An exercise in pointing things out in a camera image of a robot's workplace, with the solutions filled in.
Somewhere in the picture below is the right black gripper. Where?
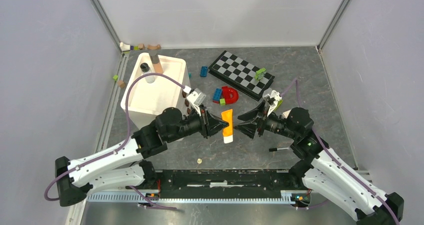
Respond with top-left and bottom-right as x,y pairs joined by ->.
233,99 -> 299,140

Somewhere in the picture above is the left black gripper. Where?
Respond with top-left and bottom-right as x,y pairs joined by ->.
166,103 -> 229,143

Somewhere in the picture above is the orange white cream tube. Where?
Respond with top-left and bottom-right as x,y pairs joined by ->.
221,109 -> 234,144

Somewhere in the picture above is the black eyeliner pen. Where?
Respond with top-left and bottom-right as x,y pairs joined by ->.
268,147 -> 290,152

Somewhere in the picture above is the concealer tube grey cap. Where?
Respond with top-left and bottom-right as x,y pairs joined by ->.
148,50 -> 164,74

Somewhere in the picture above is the clear vial black cap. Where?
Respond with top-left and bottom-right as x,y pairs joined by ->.
140,62 -> 155,84

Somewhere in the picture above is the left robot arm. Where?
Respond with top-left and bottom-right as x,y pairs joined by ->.
55,107 -> 229,207

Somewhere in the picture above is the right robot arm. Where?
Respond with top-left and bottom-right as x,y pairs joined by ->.
234,101 -> 405,225

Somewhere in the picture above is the small green cube block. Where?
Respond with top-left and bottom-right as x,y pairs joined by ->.
219,98 -> 226,106

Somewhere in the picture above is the blue red lego stack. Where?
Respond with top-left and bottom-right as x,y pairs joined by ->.
212,88 -> 222,104

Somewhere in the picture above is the red lego arch piece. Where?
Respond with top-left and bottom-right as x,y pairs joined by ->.
221,86 -> 239,105

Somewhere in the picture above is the green lego brick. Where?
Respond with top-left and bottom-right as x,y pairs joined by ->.
276,99 -> 283,109

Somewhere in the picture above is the black grey checkerboard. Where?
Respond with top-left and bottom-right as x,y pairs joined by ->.
208,50 -> 275,101

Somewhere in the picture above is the green lego plate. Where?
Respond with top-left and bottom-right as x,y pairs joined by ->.
254,67 -> 267,81

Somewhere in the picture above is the small blue lego brick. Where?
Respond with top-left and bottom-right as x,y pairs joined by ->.
200,66 -> 208,78

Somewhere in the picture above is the tan wooden arch block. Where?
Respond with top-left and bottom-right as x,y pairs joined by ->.
146,44 -> 162,50

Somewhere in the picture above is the small brown wooden block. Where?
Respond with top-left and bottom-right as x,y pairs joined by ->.
117,80 -> 127,89

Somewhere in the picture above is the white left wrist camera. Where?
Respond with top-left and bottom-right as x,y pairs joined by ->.
183,85 -> 206,115

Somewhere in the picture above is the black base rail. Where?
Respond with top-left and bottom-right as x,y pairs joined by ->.
137,169 -> 307,199

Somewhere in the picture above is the white block by wall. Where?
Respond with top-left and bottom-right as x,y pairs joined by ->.
119,42 -> 132,52

